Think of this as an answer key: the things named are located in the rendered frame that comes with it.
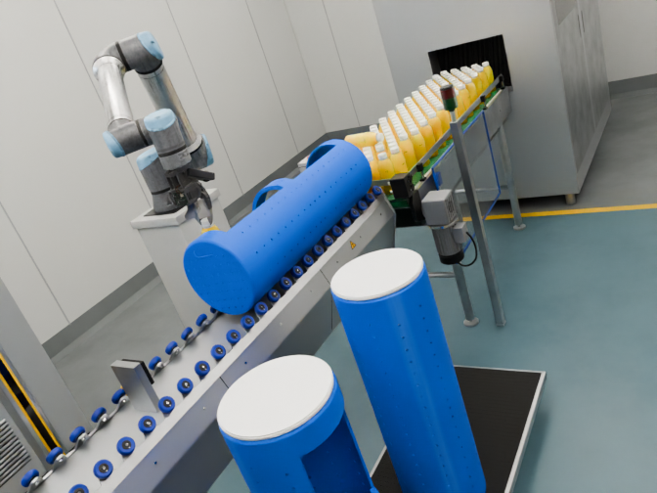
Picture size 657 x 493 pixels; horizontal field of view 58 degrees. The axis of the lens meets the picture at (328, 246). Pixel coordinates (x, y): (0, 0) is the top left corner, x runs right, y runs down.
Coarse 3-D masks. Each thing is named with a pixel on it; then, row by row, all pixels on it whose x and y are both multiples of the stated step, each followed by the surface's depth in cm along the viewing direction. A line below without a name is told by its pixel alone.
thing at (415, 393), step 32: (416, 288) 163; (352, 320) 167; (384, 320) 163; (416, 320) 165; (384, 352) 167; (416, 352) 168; (448, 352) 179; (384, 384) 173; (416, 384) 172; (448, 384) 178; (384, 416) 181; (416, 416) 176; (448, 416) 179; (416, 448) 181; (448, 448) 182; (416, 480) 189; (448, 480) 187; (480, 480) 196
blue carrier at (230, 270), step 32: (320, 160) 229; (352, 160) 236; (288, 192) 209; (320, 192) 216; (352, 192) 233; (256, 224) 192; (288, 224) 199; (320, 224) 214; (192, 256) 190; (224, 256) 182; (256, 256) 185; (288, 256) 198; (224, 288) 190; (256, 288) 184
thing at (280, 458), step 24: (336, 384) 133; (336, 408) 130; (288, 432) 123; (312, 432) 124; (336, 432) 154; (240, 456) 128; (264, 456) 124; (288, 456) 124; (312, 456) 159; (336, 456) 159; (360, 456) 151; (264, 480) 128; (288, 480) 126; (312, 480) 162; (336, 480) 163; (360, 480) 159
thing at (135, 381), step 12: (132, 360) 161; (120, 372) 160; (132, 372) 157; (144, 372) 158; (132, 384) 161; (144, 384) 158; (132, 396) 164; (144, 396) 161; (156, 396) 162; (144, 408) 164; (156, 408) 161
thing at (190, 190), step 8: (176, 168) 182; (184, 168) 182; (168, 176) 182; (176, 176) 183; (184, 176) 184; (176, 184) 183; (184, 184) 184; (192, 184) 184; (200, 184) 188; (168, 192) 185; (176, 192) 183; (184, 192) 182; (192, 192) 185; (200, 192) 187; (176, 200) 186; (184, 200) 184; (192, 200) 184
